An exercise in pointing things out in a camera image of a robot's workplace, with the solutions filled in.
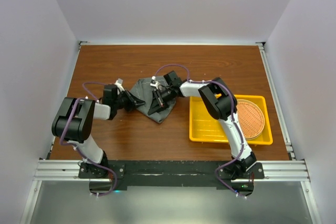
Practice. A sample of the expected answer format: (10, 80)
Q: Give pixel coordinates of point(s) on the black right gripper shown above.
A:
(158, 103)

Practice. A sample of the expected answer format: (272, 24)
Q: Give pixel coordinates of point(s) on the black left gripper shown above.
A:
(133, 102)

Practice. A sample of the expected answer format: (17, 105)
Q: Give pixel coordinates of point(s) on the grey cloth napkin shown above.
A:
(143, 91)

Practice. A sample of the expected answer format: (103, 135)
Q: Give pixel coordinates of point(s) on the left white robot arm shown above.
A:
(74, 119)

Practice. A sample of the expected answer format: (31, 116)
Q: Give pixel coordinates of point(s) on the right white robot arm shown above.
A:
(221, 105)

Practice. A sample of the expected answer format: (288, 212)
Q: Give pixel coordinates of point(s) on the yellow plastic tray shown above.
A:
(204, 128)

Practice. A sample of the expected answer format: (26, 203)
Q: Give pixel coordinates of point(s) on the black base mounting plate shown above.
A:
(124, 174)

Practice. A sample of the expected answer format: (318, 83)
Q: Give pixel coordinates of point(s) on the round woven orange plate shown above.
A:
(251, 119)

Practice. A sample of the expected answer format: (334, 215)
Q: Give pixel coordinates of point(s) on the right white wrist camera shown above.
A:
(155, 84)

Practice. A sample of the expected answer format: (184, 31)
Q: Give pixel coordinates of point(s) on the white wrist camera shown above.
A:
(119, 83)
(155, 84)

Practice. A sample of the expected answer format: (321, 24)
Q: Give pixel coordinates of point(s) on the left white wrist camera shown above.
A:
(119, 83)

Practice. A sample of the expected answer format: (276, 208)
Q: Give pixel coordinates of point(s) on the aluminium frame rail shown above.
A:
(274, 171)

